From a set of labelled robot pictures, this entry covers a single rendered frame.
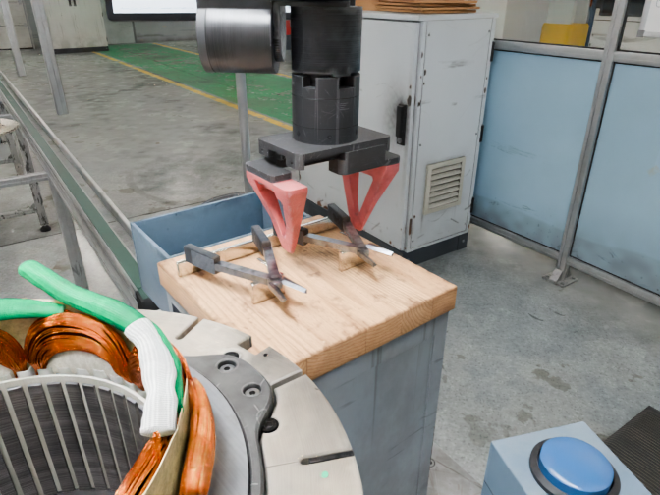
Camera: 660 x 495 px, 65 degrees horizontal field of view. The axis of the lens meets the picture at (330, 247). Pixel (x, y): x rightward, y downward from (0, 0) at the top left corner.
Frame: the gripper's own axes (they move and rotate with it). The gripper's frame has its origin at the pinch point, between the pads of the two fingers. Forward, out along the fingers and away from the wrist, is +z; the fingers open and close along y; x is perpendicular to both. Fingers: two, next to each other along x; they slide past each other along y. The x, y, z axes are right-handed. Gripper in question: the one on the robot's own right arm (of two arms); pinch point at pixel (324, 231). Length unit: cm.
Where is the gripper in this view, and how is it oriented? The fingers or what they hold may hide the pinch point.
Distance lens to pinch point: 49.5
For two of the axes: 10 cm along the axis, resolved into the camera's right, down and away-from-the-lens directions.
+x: 6.2, 3.6, -7.0
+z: -0.1, 8.9, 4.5
